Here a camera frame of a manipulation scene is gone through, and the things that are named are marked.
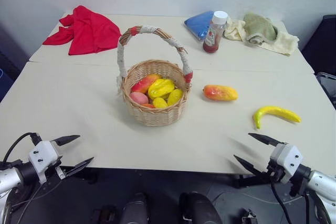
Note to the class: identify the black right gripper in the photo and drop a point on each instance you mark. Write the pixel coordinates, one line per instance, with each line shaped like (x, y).
(275, 172)

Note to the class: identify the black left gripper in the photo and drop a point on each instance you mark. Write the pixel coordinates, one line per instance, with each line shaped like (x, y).
(62, 173)

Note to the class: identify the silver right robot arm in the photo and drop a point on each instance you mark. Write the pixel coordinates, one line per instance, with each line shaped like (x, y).
(321, 182)

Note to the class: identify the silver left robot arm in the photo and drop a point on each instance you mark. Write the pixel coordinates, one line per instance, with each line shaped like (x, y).
(10, 179)

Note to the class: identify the orange fruit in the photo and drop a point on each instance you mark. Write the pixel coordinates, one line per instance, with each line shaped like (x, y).
(148, 105)

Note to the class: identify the yellow banana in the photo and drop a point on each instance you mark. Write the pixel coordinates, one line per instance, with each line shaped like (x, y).
(278, 112)

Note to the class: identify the orange and yellow mango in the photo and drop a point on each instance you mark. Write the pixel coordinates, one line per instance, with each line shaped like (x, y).
(220, 93)

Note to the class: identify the dark rounded shape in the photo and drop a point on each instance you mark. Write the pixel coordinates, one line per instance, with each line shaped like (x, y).
(199, 208)
(135, 209)

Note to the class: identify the pink peach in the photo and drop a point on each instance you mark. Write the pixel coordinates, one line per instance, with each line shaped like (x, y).
(138, 97)

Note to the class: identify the red and yellow mango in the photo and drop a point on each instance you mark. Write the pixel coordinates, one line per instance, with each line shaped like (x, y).
(143, 83)

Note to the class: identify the small yellow lemon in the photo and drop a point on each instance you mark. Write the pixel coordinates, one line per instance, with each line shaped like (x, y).
(160, 102)

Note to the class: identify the yellow starfruit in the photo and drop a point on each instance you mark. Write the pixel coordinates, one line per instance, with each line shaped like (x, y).
(160, 89)

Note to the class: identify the cream towel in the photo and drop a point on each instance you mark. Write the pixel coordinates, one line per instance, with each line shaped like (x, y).
(281, 43)

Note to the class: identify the dark furniture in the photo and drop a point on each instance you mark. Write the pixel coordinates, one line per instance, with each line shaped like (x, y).
(9, 61)

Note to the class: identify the red cloth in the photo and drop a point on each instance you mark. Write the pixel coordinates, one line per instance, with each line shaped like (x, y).
(88, 33)

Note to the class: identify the ketchup bottle with white cap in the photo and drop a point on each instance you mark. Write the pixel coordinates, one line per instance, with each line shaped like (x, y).
(210, 41)

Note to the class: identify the green towel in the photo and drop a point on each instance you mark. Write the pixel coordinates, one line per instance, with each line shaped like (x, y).
(258, 26)

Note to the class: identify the black chair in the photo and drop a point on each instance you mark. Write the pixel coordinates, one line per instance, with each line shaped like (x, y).
(321, 43)

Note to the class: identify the blue cloth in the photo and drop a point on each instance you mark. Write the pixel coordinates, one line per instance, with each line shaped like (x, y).
(199, 24)

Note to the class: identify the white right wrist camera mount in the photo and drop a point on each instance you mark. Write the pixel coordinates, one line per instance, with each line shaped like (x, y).
(287, 158)

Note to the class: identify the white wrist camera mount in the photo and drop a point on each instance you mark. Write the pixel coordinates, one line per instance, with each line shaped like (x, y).
(42, 155)
(287, 158)

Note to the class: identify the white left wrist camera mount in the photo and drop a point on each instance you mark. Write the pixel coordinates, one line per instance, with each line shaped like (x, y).
(42, 155)

